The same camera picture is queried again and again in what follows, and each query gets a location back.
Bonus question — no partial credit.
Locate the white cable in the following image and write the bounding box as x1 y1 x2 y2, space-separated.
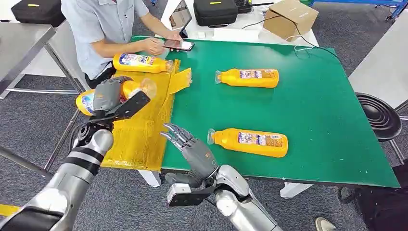
285 34 315 52

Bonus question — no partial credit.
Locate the yellow sheet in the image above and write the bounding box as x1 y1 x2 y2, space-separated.
101 59 193 173

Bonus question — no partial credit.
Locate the tablet on stand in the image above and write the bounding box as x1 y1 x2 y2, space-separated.
169 0 193 39

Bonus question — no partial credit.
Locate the person's shoe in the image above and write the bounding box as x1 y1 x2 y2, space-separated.
315 217 337 231

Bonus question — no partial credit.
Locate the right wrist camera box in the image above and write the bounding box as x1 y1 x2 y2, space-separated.
166 183 217 208

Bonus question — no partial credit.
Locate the blue metal frame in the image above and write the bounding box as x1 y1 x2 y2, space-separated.
307 0 408 22

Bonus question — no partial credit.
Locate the black radio device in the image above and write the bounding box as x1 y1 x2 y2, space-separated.
233 0 274 14

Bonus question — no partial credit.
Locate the green table mat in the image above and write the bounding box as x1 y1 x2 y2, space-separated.
130 35 401 189

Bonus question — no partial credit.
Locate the black round stool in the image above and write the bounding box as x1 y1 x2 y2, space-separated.
355 92 407 166

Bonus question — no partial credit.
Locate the steel table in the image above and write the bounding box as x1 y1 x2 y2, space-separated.
0 22 91 179

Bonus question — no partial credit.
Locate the white table leg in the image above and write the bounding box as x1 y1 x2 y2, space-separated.
280 182 314 199
138 169 162 188

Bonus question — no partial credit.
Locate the black bag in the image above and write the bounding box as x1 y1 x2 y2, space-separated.
338 164 408 231

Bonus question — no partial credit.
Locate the white table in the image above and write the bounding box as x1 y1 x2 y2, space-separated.
159 0 319 48

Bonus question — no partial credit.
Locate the person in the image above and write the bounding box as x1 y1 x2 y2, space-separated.
60 0 184 89

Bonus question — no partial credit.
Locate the orange drink bottle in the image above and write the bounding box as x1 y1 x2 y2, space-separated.
113 53 174 74
76 78 157 116
206 128 289 158
215 68 280 89

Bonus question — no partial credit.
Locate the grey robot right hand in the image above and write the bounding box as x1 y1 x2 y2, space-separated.
159 123 220 189

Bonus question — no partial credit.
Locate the black carry case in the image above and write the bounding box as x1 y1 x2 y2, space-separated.
11 0 66 28
193 0 239 28

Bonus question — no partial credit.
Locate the black smartphone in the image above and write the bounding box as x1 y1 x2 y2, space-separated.
163 38 195 52

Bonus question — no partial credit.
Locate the yellow floor tape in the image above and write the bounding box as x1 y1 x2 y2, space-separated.
0 204 21 218

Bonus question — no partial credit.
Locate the grey table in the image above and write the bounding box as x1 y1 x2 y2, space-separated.
348 11 408 111

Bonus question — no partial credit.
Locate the black cable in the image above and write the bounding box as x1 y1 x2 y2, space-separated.
241 14 342 63

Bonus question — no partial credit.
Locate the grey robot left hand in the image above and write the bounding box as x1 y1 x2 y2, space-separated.
92 76 133 113

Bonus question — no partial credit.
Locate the cardboard box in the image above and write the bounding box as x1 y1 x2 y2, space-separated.
263 0 319 43

